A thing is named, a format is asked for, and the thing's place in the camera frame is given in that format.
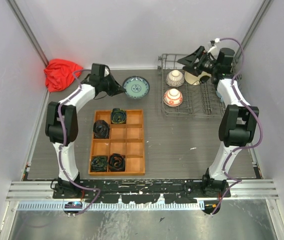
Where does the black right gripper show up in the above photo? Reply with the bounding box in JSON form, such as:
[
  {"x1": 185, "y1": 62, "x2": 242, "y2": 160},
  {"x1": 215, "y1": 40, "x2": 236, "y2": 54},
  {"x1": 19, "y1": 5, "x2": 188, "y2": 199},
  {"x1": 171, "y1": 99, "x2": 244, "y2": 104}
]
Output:
[{"x1": 176, "y1": 46, "x2": 218, "y2": 77}]

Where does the cream plate with flower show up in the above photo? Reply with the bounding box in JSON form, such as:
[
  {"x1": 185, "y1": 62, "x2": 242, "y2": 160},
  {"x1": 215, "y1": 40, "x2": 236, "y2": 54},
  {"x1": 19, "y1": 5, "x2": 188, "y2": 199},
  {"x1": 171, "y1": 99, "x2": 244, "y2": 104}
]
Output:
[{"x1": 184, "y1": 72, "x2": 211, "y2": 86}]

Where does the blue green patterned plate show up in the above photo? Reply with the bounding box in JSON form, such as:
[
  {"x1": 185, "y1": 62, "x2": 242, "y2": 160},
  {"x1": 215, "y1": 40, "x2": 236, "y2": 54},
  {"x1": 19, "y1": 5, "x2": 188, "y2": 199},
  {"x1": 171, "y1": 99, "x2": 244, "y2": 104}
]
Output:
[{"x1": 122, "y1": 76, "x2": 150, "y2": 100}]

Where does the white purple patterned bowl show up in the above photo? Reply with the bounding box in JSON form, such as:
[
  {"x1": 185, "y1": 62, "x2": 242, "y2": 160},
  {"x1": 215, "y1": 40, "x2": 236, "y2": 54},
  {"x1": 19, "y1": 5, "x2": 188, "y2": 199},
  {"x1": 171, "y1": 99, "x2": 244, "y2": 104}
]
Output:
[{"x1": 166, "y1": 69, "x2": 184, "y2": 88}]

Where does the red orange patterned bowl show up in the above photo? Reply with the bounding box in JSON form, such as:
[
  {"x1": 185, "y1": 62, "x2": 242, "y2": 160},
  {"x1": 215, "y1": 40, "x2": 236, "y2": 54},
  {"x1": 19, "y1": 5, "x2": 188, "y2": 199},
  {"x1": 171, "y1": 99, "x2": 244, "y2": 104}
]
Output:
[{"x1": 163, "y1": 88, "x2": 183, "y2": 107}]

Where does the light blue ceramic mug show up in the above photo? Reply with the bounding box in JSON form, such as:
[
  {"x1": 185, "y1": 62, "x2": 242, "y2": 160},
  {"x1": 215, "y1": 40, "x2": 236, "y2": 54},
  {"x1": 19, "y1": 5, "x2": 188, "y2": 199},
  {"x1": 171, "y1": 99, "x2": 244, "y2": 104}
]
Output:
[{"x1": 215, "y1": 90, "x2": 224, "y2": 103}]

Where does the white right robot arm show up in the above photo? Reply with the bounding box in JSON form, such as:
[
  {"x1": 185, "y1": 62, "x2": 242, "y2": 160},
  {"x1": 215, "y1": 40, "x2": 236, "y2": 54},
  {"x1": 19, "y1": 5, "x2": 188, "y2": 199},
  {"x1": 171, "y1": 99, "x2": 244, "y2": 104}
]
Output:
[{"x1": 178, "y1": 46, "x2": 259, "y2": 197}]

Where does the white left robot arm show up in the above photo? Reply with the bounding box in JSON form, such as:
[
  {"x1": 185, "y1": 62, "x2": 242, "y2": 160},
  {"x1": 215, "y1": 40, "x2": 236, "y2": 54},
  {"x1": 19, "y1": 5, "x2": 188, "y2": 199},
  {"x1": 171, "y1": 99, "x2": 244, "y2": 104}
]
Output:
[{"x1": 45, "y1": 63, "x2": 125, "y2": 198}]

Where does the blue yellow rolled tie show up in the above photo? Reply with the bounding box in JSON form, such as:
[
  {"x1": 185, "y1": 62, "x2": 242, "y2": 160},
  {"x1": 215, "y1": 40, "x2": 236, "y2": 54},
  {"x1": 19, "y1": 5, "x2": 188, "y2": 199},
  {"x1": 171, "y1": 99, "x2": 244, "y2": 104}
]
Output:
[{"x1": 111, "y1": 108, "x2": 127, "y2": 124}]

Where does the dark brown rolled tie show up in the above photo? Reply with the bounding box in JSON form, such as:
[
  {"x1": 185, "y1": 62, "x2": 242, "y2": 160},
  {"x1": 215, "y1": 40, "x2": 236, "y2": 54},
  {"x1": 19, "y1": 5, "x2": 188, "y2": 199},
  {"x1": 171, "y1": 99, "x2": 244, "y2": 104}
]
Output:
[{"x1": 93, "y1": 119, "x2": 110, "y2": 139}]

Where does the orange wooden compartment tray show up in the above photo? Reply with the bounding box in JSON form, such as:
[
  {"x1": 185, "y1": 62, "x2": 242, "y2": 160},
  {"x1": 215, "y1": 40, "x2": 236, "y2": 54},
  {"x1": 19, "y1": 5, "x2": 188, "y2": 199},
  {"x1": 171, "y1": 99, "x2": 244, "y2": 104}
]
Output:
[{"x1": 88, "y1": 109, "x2": 145, "y2": 177}]

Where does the red crumpled cloth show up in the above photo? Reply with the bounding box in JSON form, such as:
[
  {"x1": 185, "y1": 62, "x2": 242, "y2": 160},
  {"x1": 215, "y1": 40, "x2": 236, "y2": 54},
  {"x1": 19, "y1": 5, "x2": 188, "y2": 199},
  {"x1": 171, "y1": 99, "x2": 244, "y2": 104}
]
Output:
[{"x1": 44, "y1": 58, "x2": 83, "y2": 93}]

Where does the black orange rolled tie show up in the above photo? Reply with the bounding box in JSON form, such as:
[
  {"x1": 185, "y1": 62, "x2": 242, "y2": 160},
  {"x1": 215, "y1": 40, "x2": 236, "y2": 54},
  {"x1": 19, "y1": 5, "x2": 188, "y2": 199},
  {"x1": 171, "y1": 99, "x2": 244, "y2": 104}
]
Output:
[{"x1": 108, "y1": 153, "x2": 126, "y2": 172}]

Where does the grey wire dish rack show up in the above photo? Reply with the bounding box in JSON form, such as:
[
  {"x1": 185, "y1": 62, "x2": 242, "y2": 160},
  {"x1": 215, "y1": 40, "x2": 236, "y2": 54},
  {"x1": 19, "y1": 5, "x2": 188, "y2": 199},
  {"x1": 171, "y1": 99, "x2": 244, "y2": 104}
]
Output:
[{"x1": 158, "y1": 53, "x2": 226, "y2": 118}]

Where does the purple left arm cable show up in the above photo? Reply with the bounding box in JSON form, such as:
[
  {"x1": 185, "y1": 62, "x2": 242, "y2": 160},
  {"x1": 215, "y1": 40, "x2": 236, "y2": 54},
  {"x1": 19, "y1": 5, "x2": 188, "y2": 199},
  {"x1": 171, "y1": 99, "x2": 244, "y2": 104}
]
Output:
[{"x1": 57, "y1": 69, "x2": 101, "y2": 217}]

